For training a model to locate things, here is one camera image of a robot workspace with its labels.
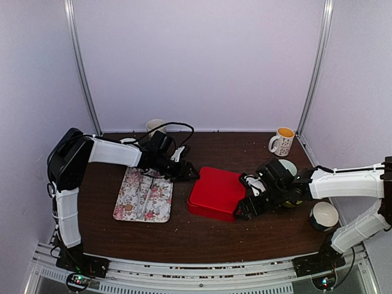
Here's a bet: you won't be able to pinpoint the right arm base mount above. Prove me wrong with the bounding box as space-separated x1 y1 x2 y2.
292 234 346 292

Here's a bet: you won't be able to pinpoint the red box base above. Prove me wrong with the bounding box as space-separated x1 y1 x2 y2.
187 200 236 222

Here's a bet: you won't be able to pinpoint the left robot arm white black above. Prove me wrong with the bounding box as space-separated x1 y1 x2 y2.
47 127 200 272

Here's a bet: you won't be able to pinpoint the left aluminium frame post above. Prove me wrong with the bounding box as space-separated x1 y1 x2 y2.
64 0 103 135

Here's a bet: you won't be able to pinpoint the light blue bowl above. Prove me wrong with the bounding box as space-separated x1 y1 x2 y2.
278 159 298 176

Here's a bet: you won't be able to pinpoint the white mug orange inside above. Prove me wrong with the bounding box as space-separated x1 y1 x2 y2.
268 127 295 157

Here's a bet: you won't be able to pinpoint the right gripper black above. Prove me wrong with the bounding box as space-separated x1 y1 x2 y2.
233 184 287 222

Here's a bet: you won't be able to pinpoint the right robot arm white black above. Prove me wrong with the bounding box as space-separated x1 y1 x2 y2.
233 157 391 271

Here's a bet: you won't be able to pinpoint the metal tongs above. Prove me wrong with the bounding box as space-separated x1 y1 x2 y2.
136 173 155 220

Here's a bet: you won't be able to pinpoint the aluminium frame post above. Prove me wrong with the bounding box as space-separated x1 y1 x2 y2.
296 0 334 137
64 0 103 135

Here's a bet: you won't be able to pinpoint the red box lid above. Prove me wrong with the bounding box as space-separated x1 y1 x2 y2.
188 167 246 212

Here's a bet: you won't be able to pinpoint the floral cream mug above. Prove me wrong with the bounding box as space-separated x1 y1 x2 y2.
146 119 167 137

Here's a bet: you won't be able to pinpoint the lime green bowl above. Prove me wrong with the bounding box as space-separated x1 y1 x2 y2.
282 200 302 208

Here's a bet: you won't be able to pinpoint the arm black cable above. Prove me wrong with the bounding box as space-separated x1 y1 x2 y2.
45 121 195 200
315 164 385 177

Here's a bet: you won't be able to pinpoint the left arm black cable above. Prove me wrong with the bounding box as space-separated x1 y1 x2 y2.
45 121 195 200

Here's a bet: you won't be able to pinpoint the dark blue white bowl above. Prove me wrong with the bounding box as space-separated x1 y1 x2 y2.
309 202 339 232

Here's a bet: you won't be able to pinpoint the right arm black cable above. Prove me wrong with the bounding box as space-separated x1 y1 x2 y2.
315 164 385 177

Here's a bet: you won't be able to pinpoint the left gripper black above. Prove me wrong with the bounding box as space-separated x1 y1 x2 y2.
154 154 200 183

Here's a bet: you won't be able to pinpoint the floral rectangular tray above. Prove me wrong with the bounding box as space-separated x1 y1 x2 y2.
113 167 173 224

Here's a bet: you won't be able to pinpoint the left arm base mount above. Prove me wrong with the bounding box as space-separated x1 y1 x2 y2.
53 233 110 293

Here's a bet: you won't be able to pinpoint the right aluminium frame post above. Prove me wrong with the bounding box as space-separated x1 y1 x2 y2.
296 0 334 137

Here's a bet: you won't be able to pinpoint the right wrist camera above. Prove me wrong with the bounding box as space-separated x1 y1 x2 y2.
239 173 266 197

